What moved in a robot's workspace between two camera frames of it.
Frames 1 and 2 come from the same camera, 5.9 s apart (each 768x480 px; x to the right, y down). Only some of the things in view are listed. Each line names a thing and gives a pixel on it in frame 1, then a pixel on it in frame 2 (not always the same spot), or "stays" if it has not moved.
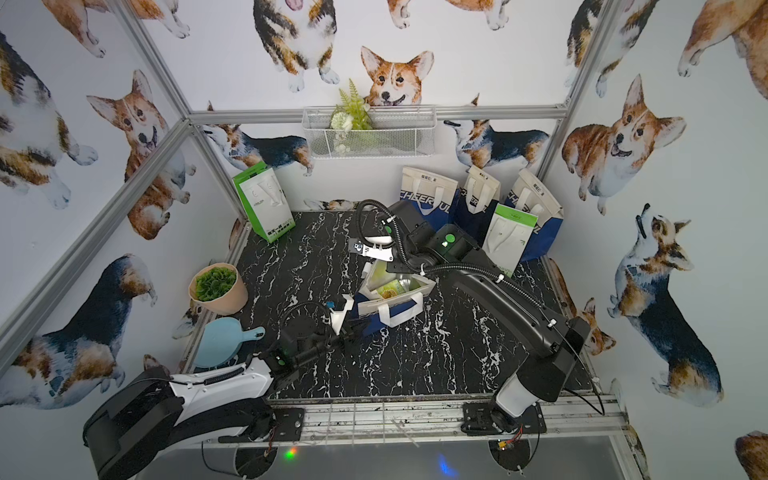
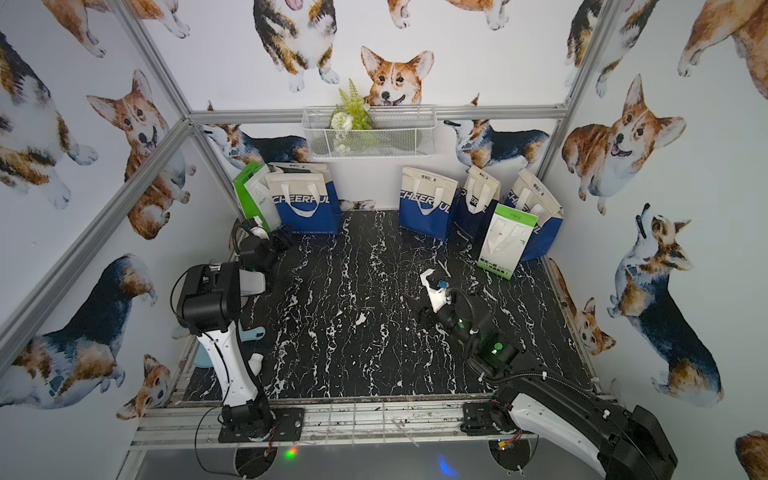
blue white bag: (389, 297) → (306, 199)
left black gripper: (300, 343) → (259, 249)
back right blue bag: (531, 194) stays
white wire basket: (399, 132) stays
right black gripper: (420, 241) → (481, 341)
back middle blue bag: (475, 204) stays
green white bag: (507, 237) stays
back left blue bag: (431, 194) stays
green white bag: (262, 193) stays
